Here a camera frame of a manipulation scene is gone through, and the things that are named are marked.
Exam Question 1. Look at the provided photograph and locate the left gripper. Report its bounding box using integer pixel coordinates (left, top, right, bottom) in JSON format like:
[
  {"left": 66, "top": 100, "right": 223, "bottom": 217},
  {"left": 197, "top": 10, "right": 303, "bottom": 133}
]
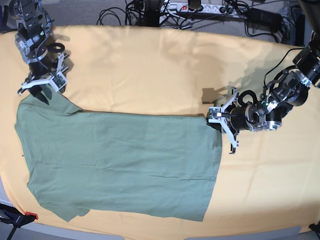
[{"left": 206, "top": 91, "right": 265, "bottom": 134}]

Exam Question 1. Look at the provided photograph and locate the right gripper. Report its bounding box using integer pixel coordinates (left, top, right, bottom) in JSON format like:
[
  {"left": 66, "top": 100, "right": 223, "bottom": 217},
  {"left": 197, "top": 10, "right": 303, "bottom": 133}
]
[{"left": 27, "top": 43, "right": 69, "bottom": 77}]

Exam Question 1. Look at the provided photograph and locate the green T-shirt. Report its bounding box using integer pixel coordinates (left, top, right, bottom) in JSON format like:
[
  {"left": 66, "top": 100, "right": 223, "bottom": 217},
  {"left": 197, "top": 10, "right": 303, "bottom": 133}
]
[{"left": 15, "top": 93, "right": 222, "bottom": 222}]

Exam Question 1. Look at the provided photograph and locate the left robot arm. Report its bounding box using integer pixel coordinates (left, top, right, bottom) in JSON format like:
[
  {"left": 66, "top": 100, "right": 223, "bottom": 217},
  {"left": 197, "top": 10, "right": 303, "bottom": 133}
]
[{"left": 17, "top": 40, "right": 320, "bottom": 141}]

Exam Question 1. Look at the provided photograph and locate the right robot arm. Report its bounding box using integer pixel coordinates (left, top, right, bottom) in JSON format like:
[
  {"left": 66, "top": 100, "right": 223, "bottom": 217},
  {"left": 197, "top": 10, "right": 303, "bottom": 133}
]
[{"left": 8, "top": 0, "right": 68, "bottom": 78}]

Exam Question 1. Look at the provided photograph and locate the yellow tablecloth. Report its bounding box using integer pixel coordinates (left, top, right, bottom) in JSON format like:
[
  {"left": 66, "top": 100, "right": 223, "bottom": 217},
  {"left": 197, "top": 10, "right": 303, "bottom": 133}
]
[{"left": 0, "top": 26, "right": 320, "bottom": 240}]

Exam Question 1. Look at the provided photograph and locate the black power adapter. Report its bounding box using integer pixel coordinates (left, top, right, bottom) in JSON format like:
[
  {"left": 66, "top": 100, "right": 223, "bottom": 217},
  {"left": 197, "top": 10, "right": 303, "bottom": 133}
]
[{"left": 246, "top": 8, "right": 283, "bottom": 28}]

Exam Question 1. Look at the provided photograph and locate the white power strip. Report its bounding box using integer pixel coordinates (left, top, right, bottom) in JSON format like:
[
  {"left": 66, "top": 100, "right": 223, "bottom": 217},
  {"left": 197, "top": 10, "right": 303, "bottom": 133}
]
[{"left": 161, "top": 0, "right": 239, "bottom": 17}]

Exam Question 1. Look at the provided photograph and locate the black red clamp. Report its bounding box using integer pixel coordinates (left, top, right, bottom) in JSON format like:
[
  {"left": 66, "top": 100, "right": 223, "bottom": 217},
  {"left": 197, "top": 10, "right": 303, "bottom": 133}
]
[{"left": 0, "top": 203, "right": 39, "bottom": 240}]

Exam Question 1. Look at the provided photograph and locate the black corner clamp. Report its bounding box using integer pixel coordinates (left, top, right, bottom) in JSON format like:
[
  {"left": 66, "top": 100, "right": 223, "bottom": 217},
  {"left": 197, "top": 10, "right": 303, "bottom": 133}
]
[{"left": 308, "top": 222, "right": 320, "bottom": 235}]

